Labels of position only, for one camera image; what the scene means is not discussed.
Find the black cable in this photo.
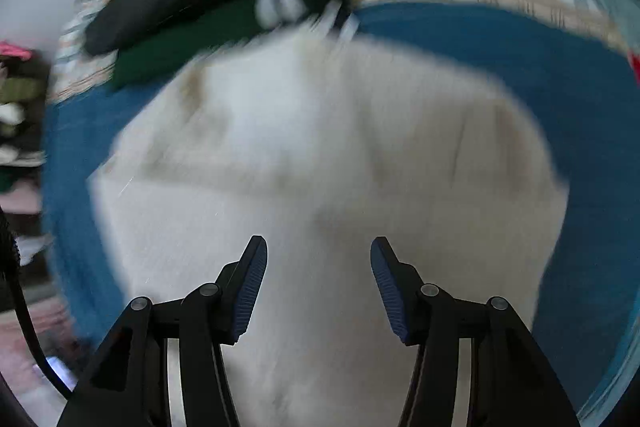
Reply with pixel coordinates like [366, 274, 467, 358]
[0, 206, 76, 400]

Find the blue striped bed sheet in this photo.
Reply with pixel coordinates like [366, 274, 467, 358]
[43, 2, 639, 426]

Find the clothes rack with clothes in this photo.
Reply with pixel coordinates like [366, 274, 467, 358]
[1, 41, 55, 303]

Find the green garment with white stripes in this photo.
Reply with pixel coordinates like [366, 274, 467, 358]
[110, 0, 362, 90]

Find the white fluffy knit garment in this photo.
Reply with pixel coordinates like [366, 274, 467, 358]
[91, 27, 570, 426]

